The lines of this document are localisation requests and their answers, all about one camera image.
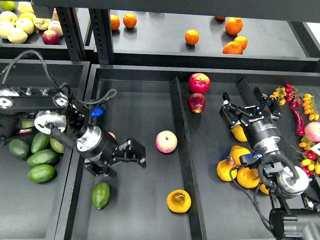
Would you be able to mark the yellow pear with stem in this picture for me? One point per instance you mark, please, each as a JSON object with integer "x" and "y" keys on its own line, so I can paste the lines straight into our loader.
{"x": 239, "y": 134}

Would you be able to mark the green avocado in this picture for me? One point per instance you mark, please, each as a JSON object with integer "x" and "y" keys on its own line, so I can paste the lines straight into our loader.
{"x": 40, "y": 142}
{"x": 43, "y": 157}
{"x": 100, "y": 195}
{"x": 41, "y": 173}
{"x": 27, "y": 124}
{"x": 57, "y": 146}

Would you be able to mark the orange on shelf back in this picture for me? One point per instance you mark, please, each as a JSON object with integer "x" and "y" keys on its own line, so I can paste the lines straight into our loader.
{"x": 221, "y": 18}

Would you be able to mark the large orange on shelf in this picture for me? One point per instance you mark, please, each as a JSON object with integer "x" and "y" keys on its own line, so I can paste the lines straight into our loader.
{"x": 234, "y": 25}

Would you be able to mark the black shelf upright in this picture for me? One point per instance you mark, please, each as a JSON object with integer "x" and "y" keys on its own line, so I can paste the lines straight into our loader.
{"x": 101, "y": 26}
{"x": 71, "y": 32}

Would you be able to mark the green avocado bottom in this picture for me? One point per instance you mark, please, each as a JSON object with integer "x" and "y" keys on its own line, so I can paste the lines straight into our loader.
{"x": 41, "y": 173}

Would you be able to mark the dark avocado far left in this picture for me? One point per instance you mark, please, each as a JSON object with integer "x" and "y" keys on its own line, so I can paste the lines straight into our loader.
{"x": 19, "y": 148}

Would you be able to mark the red cherry tomato bunch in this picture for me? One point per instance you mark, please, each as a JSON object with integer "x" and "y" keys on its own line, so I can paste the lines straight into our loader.
{"x": 293, "y": 95}

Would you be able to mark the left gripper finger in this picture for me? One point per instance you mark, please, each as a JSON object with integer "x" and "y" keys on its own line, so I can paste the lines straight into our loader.
{"x": 133, "y": 151}
{"x": 100, "y": 170}

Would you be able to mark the pink apple centre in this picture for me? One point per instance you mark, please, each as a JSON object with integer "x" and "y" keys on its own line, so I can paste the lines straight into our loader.
{"x": 166, "y": 141}

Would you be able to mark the dark red apple lower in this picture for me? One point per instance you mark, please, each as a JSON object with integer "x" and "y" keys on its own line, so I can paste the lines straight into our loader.
{"x": 196, "y": 103}

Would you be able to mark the pink apple left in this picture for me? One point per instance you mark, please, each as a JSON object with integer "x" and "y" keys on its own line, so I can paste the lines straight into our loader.
{"x": 113, "y": 135}

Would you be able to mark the red apple on shelf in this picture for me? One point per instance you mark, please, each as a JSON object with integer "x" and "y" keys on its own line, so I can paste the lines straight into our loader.
{"x": 50, "y": 37}

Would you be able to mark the black shelf upright left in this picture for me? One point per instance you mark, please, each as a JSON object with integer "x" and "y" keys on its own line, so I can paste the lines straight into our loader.
{"x": 71, "y": 32}

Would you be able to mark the red chili pepper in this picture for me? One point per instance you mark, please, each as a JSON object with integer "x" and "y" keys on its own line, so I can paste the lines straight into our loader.
{"x": 299, "y": 122}

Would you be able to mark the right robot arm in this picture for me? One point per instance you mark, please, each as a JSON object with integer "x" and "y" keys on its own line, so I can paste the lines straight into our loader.
{"x": 294, "y": 215}

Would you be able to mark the orange tomato bunch right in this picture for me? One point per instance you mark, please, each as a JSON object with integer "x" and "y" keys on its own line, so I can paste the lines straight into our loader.
{"x": 309, "y": 106}

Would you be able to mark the orange on shelf centre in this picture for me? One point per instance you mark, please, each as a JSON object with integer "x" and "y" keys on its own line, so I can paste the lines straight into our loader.
{"x": 191, "y": 37}

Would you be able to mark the white price label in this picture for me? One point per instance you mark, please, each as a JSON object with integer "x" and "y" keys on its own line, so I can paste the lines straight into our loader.
{"x": 316, "y": 149}

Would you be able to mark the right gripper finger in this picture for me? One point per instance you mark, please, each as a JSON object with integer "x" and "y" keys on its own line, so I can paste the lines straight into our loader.
{"x": 267, "y": 106}
{"x": 230, "y": 113}

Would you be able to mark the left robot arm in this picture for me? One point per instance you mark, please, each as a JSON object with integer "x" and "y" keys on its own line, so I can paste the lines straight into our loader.
{"x": 57, "y": 114}

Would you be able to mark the black shelf upright right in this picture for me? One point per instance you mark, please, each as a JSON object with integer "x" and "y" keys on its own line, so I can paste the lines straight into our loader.
{"x": 101, "y": 26}

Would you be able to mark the mixed cherry tomatoes lower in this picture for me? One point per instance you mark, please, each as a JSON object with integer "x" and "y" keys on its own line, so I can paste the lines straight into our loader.
{"x": 309, "y": 160}

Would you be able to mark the orange cherry tomato bunch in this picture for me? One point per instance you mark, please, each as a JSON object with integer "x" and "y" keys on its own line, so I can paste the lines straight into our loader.
{"x": 279, "y": 94}

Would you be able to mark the red apple upper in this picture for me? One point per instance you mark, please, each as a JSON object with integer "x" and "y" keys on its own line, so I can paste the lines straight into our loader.
{"x": 199, "y": 83}

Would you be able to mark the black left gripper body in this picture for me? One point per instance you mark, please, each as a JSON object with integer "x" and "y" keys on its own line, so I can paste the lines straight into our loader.
{"x": 96, "y": 145}

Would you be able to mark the black bin divider left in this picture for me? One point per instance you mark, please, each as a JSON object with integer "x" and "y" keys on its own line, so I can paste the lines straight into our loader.
{"x": 189, "y": 177}

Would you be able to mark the orange on shelf right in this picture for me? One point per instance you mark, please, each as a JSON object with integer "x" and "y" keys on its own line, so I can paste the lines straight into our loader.
{"x": 242, "y": 40}

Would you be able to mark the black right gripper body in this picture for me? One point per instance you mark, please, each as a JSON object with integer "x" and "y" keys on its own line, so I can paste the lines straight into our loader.
{"x": 261, "y": 133}

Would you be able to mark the orange on shelf front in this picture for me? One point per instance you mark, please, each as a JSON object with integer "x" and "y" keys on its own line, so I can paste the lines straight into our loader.
{"x": 232, "y": 47}

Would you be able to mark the pink peach right edge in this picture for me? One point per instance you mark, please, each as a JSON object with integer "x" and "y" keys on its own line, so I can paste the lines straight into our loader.
{"x": 312, "y": 131}

